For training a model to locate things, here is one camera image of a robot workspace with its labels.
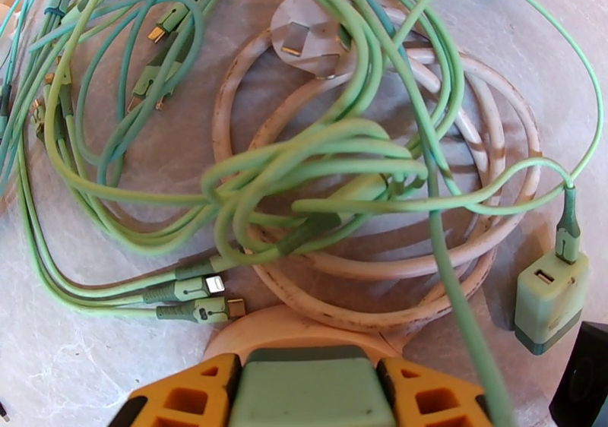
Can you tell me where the green charging cable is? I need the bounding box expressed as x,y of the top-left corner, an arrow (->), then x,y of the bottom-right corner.
28,0 -> 519,427
14,0 -> 606,327

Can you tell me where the green charger plug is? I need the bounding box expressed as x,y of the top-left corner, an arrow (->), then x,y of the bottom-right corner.
227,344 -> 397,427
514,248 -> 591,356

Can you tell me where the beige power cord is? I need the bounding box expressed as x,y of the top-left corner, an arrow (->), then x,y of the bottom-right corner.
211,5 -> 543,339

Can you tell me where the white three-pin plug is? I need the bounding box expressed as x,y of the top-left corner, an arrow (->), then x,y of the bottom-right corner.
269,0 -> 358,81

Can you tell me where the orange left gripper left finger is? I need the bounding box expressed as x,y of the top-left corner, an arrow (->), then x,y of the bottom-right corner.
108,352 -> 244,427

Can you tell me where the teal charging cable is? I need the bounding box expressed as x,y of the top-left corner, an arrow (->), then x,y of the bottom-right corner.
0,0 -> 405,194

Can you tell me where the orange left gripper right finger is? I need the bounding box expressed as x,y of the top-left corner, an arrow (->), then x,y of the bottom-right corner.
376,356 -> 497,427

